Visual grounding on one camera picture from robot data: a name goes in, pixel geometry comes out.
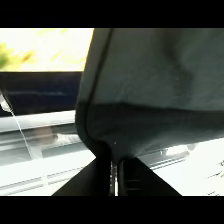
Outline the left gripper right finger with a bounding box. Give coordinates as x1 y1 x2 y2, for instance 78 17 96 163
117 156 183 197

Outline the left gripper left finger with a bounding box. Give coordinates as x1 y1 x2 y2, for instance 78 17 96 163
52 156 113 197

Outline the grey T-shirt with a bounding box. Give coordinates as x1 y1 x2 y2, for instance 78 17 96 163
74 27 224 164

